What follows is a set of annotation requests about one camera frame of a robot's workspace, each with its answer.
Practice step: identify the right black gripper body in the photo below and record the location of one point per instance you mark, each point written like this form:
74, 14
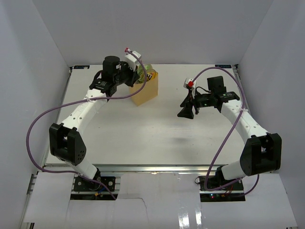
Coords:
203, 100

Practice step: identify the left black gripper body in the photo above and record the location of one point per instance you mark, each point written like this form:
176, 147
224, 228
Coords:
126, 74

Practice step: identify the green Himalaya sachet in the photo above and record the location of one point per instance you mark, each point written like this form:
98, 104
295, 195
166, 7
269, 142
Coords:
140, 72

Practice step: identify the yellow M&M candy pack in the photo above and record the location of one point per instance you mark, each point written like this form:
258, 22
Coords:
151, 75

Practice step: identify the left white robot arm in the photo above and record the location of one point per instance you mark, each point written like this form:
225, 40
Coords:
66, 142

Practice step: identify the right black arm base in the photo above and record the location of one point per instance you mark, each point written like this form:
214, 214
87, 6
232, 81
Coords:
232, 193

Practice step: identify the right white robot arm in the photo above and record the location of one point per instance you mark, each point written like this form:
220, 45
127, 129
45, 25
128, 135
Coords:
262, 150

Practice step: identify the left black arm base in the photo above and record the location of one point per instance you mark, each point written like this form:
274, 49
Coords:
83, 185

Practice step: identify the brown paper bag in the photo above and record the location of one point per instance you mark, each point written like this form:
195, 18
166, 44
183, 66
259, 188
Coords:
149, 91

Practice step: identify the right blue corner label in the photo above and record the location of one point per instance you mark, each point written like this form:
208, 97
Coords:
224, 66

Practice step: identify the blue corner label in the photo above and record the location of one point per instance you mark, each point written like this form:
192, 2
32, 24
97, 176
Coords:
81, 67
224, 66

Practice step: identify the left blue corner label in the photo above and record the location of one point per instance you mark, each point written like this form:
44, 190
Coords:
81, 67

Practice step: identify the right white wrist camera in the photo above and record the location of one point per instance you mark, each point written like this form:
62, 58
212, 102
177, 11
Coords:
190, 84

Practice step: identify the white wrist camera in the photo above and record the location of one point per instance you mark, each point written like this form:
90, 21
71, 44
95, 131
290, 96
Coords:
132, 58
190, 84

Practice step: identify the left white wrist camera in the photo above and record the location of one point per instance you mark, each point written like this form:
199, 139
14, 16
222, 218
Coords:
132, 58

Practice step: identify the aluminium table front rail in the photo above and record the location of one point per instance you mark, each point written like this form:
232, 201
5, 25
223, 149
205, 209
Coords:
180, 169

